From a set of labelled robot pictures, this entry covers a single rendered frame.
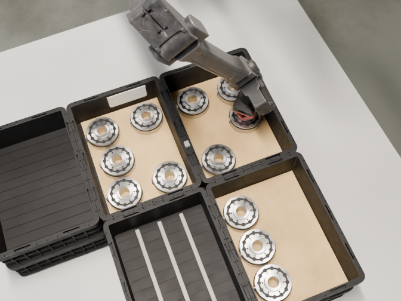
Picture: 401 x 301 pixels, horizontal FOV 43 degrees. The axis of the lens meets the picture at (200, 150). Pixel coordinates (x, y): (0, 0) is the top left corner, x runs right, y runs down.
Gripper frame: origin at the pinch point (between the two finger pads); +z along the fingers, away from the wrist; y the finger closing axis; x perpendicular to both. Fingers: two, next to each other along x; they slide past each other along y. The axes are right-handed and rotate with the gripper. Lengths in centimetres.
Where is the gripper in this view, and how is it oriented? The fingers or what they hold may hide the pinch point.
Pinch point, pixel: (246, 112)
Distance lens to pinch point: 160.5
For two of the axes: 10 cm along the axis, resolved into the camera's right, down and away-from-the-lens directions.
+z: -0.1, 4.4, 9.0
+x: -9.2, -3.6, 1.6
